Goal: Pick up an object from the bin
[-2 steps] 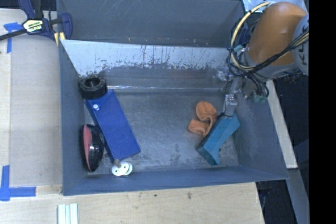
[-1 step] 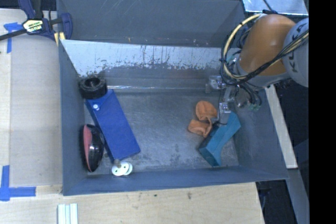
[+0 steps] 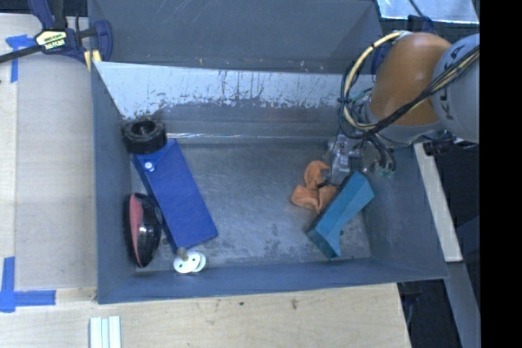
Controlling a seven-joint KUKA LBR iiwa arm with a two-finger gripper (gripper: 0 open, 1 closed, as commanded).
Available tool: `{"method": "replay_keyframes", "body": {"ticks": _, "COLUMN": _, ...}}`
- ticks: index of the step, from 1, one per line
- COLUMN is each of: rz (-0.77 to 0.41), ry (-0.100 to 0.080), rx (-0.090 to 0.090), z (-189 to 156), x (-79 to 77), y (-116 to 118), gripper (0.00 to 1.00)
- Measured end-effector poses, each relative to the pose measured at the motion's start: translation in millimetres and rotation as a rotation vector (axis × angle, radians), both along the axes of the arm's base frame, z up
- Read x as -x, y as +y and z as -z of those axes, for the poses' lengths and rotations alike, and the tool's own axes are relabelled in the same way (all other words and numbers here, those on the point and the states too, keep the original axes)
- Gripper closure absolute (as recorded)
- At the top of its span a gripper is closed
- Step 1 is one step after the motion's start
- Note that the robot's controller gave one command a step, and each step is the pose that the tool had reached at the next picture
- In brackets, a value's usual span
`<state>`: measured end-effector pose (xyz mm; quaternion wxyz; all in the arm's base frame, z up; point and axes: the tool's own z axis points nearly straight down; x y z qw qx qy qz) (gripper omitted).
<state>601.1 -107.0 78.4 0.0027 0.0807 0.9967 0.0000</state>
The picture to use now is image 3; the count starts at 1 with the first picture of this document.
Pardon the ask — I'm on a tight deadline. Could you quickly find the orange cloth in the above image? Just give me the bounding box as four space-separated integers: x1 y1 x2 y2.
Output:
290 159 340 214

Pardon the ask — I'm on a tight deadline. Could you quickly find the teal wedge block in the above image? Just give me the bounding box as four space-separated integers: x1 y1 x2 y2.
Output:
306 170 376 261

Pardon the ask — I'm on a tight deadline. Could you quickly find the grey metal bin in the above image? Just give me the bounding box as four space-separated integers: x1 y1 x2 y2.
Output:
86 0 450 305

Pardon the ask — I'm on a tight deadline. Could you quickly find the blue flat block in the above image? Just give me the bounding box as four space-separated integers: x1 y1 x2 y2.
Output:
131 138 219 250

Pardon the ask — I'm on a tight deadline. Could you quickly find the white plastic pacifier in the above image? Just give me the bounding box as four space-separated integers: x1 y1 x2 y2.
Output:
172 248 207 275

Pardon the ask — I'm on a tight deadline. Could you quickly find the black ribbed round wheel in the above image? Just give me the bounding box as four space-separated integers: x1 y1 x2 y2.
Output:
122 118 168 156

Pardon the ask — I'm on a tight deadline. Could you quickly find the red and black oval brush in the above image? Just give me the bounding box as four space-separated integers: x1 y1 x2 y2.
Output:
123 192 165 269

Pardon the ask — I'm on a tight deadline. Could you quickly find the pale wood flat board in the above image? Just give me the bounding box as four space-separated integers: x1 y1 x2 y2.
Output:
14 52 100 292

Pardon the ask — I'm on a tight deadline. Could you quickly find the black cylinder on white bracket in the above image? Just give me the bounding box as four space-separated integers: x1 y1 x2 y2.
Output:
422 136 480 156

